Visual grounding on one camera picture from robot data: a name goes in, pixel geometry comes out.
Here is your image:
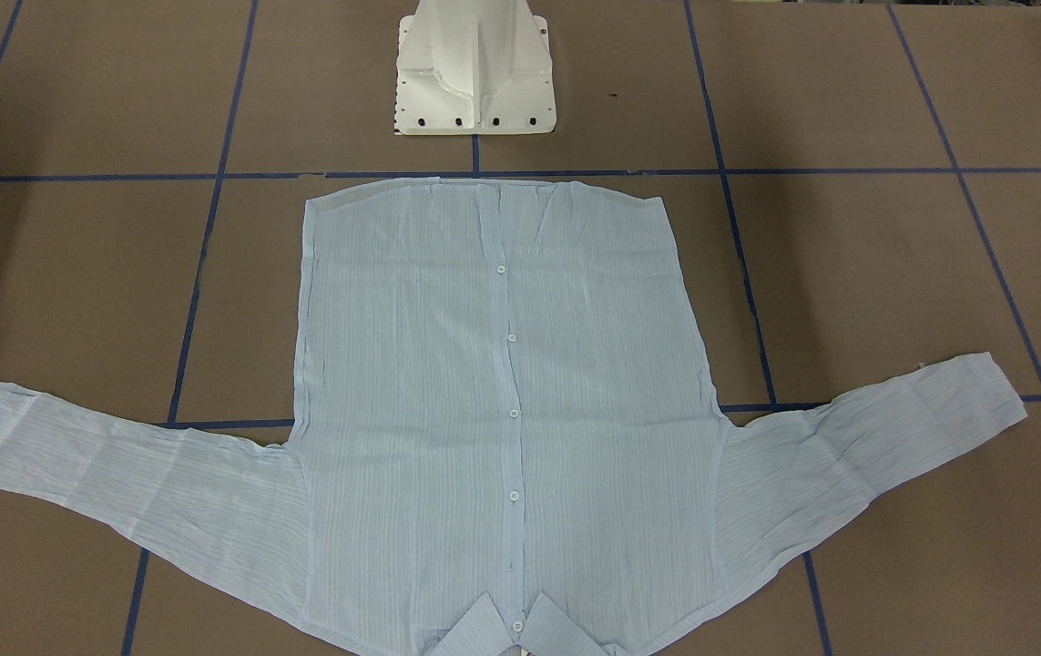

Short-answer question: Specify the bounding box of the light blue button-up shirt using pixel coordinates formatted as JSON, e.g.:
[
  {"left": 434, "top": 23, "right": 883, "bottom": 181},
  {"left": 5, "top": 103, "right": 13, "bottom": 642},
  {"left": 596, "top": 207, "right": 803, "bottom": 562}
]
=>
[{"left": 0, "top": 179, "right": 1027, "bottom": 655}]

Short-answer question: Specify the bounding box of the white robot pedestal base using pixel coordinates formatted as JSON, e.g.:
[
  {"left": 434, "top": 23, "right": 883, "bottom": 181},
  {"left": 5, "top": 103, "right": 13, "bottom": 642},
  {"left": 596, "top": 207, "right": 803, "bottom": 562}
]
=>
[{"left": 393, "top": 1, "right": 557, "bottom": 136}]

